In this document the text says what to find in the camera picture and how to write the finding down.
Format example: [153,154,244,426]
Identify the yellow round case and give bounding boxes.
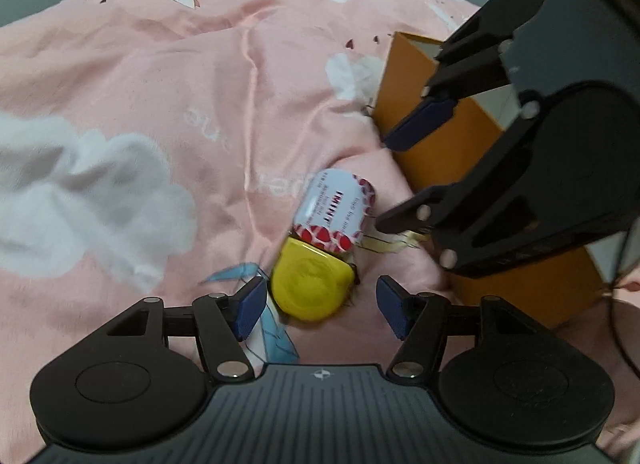
[270,237,360,323]

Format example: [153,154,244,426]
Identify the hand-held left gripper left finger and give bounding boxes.
[107,277,269,381]

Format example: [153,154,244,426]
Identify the pink printed blanket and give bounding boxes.
[0,0,640,464]

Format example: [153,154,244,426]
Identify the black cable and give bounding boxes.
[607,231,640,371]

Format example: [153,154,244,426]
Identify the white red-patterned mint tin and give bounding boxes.
[292,169,377,253]

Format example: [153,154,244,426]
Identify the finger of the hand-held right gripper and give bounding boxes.
[375,99,591,279]
[384,0,549,152]

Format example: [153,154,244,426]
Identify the orange cardboard box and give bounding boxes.
[372,32,609,330]

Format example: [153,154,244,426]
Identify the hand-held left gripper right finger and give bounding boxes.
[376,275,544,381]

